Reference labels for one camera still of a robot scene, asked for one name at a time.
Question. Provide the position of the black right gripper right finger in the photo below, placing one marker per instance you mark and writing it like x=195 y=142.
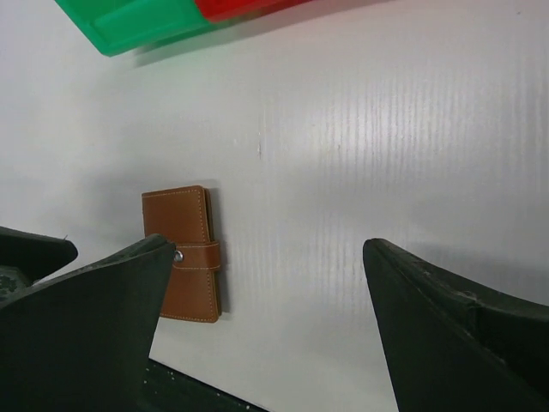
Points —
x=452 y=344

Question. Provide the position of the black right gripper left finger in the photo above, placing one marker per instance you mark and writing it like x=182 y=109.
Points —
x=80 y=340

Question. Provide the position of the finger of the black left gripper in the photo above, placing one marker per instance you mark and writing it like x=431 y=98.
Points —
x=27 y=258

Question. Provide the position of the brown leather card holder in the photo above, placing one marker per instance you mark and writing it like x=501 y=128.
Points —
x=183 y=216

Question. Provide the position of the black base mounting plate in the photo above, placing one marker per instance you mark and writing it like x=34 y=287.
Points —
x=165 y=389

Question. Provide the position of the green plastic bin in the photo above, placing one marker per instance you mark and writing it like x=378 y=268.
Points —
x=114 y=27

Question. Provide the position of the red plastic bin middle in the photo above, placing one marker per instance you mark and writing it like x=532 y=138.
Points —
x=222 y=10

